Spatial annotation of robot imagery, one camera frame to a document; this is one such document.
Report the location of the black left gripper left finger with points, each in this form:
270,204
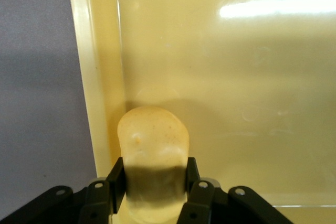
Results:
86,203

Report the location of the yellow potato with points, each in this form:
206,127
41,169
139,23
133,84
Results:
153,134

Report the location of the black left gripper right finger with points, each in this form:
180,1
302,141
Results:
210,203

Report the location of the table cover mat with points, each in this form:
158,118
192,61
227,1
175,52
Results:
36,77

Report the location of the yellow plastic tray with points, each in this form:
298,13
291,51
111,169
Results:
210,64

